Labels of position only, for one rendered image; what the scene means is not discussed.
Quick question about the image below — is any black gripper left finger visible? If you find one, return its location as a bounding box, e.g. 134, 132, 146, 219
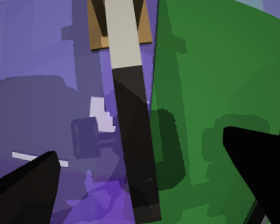
0, 151, 60, 224

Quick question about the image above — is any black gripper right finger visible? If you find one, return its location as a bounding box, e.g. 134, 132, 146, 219
222, 125, 280, 224

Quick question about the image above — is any green putting mat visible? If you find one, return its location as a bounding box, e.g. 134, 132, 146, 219
147, 0, 280, 224

